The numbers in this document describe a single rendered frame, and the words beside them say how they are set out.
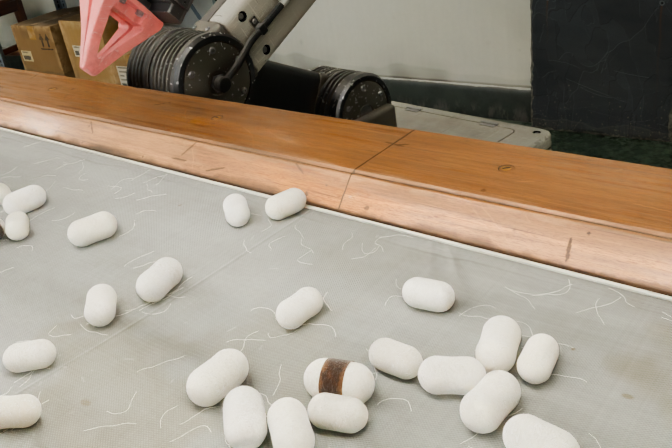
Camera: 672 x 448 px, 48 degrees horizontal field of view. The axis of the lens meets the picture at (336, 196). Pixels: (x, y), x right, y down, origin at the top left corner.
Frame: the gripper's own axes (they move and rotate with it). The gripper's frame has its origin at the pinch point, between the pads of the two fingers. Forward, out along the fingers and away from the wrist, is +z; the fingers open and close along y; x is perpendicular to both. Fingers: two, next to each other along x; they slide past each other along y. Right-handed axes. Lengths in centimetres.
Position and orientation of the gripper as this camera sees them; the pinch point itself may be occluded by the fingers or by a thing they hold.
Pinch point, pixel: (91, 64)
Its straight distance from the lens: 71.0
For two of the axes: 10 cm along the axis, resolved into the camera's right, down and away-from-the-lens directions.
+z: -3.9, 9.0, -1.9
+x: 5.2, 3.9, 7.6
